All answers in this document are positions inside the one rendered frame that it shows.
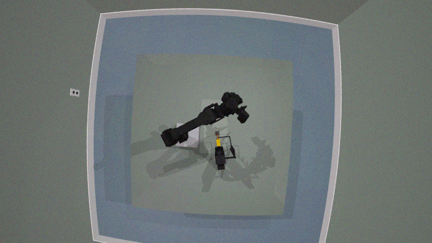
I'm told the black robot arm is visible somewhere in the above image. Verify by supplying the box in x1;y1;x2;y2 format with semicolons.
161;92;242;147

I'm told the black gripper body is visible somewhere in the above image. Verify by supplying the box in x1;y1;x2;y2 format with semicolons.
221;92;249;124

